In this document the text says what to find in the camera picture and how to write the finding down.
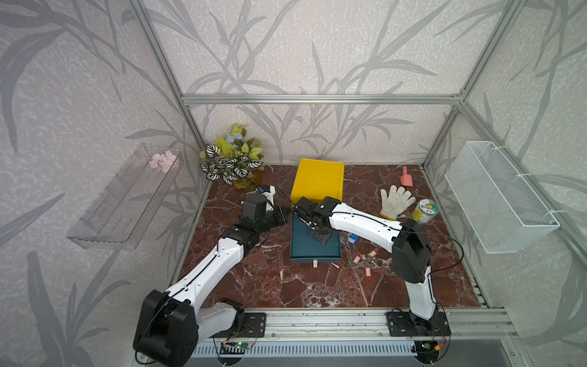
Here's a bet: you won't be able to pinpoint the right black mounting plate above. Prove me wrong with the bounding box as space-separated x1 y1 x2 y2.
385 310 452 338

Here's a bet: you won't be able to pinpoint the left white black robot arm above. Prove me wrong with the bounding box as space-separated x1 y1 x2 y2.
133 185 290 366

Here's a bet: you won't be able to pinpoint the artificial plant in vase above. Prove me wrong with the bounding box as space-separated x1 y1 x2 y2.
200 123 264 192

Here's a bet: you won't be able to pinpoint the pink artificial flower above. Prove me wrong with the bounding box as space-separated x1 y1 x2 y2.
148 150 177 173

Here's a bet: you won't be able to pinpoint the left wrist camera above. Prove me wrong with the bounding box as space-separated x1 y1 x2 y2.
257 184 276 211

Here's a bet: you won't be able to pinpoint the pink plastic scoop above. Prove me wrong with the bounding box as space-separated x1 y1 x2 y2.
401 166 414 187

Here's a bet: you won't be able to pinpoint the black mounting plate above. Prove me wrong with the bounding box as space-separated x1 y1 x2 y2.
385 310 452 338
214 312 267 339

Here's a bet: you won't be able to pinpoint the keys with blue tag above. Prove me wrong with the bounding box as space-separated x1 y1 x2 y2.
348 234 359 246

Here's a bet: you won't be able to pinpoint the blue drawer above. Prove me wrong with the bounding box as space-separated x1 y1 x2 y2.
289 215 342 263

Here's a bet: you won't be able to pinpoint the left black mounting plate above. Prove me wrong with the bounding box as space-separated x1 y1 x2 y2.
214 312 267 339

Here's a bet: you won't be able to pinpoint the yellow drawer cabinet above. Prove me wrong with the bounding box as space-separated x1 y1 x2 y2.
290 158 345 203

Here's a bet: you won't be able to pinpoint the keys with red tags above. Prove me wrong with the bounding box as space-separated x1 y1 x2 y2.
353 249 378 279

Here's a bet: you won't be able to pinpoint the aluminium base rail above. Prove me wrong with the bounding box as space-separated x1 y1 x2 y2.
132 306 519 343

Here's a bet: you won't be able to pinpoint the white work glove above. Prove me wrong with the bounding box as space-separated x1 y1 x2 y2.
380 185 416 220

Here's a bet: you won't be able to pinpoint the clear acrylic wall shelf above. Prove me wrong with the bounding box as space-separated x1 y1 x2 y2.
67 143 183 250

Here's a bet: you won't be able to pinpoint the white wire mesh basket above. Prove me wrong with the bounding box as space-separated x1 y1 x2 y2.
445 141 560 254

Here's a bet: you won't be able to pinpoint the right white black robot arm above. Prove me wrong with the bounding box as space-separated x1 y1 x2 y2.
294 197 437 321

